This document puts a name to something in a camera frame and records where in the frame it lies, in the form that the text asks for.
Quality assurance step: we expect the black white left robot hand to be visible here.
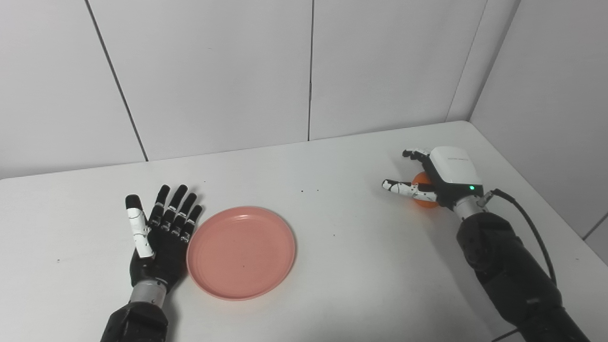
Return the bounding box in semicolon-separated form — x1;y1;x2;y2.
125;184;203;292

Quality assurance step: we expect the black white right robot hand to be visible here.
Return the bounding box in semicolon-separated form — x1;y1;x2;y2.
382;146;485;210

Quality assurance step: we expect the orange fruit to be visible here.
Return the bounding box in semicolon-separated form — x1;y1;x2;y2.
411;172;440;209

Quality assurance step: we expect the pink round plate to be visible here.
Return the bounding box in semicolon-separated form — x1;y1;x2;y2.
186;206;296;301

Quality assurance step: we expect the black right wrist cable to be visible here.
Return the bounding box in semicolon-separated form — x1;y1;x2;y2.
477;189;557;342

